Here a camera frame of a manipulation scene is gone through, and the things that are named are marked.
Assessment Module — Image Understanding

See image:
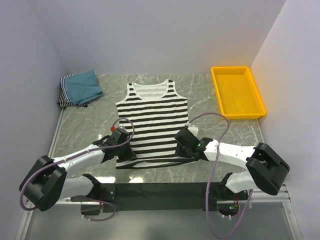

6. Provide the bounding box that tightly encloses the black white striped top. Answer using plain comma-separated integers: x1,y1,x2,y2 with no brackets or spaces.
116,79,195,169

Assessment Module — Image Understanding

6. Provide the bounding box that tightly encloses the teal blue tank top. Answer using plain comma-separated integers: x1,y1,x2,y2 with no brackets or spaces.
67,70,104,105

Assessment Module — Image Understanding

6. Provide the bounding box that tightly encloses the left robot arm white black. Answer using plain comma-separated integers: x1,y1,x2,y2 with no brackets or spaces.
19,127,136,211

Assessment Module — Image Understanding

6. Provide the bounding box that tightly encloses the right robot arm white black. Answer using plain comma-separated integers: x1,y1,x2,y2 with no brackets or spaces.
174,128,290,200

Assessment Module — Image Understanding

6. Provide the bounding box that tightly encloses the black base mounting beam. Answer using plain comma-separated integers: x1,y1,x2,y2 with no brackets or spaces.
70,182,251,216

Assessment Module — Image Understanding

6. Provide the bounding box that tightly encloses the yellow plastic tray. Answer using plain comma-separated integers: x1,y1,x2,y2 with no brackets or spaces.
210,66,267,120

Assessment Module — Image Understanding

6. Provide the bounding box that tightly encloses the dark striped folded top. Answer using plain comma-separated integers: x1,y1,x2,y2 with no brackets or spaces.
56,92,91,109

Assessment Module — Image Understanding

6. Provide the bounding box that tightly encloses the blue white striped folded top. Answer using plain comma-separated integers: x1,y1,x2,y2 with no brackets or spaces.
60,74,75,103

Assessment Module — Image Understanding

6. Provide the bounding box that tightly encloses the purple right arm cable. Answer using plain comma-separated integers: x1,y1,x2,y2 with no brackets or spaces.
186,112,253,239

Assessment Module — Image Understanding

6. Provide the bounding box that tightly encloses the aluminium extrusion rail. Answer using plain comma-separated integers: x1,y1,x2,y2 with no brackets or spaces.
54,183,291,205

